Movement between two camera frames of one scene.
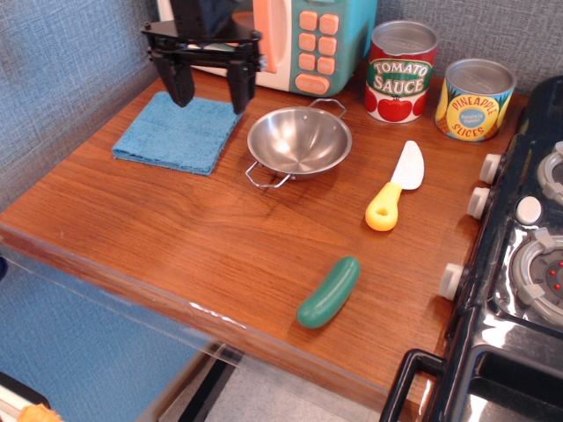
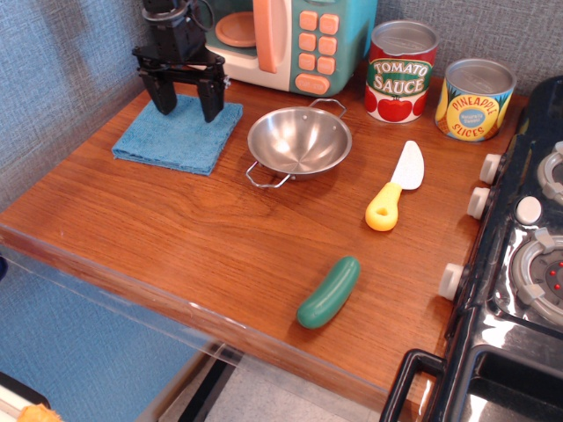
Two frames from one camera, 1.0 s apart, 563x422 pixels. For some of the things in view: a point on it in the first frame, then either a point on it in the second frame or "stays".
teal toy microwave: x=312 y=48 stays
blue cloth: x=153 y=129 stays
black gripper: x=206 y=31 -> x=179 y=52
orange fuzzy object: x=38 y=413 stays
